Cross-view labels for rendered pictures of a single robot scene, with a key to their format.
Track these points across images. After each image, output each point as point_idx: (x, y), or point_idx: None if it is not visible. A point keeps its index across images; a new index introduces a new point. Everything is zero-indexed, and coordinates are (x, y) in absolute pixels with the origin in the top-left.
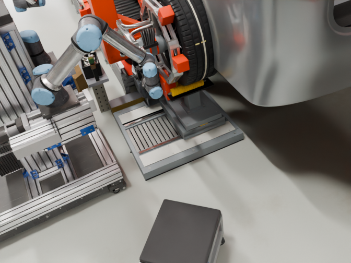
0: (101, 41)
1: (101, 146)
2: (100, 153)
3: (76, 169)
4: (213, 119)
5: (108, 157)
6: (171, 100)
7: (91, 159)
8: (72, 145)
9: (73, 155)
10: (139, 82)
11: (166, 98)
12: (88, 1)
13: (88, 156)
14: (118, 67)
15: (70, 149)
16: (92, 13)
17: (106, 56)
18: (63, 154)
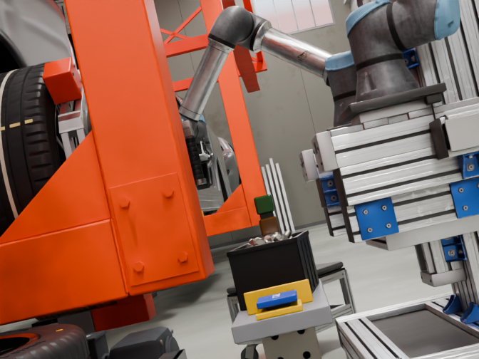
0: (192, 193)
1: (359, 330)
2: (367, 323)
3: (430, 314)
4: None
5: (351, 323)
6: (156, 294)
7: (392, 324)
8: (438, 330)
9: (436, 323)
10: (170, 333)
11: (155, 310)
12: (155, 44)
13: (398, 326)
14: (182, 352)
15: (443, 327)
16: (165, 92)
17: (207, 247)
18: (453, 304)
